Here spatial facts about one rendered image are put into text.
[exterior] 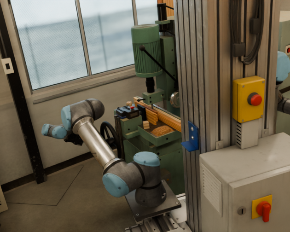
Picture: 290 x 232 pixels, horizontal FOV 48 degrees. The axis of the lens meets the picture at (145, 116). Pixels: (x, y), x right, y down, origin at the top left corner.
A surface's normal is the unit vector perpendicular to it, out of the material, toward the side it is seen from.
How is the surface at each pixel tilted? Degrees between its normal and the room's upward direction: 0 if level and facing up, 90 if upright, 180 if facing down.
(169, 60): 90
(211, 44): 90
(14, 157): 90
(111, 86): 90
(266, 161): 0
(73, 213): 0
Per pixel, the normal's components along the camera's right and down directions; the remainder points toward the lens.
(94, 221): -0.10, -0.91
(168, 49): 0.50, 0.30
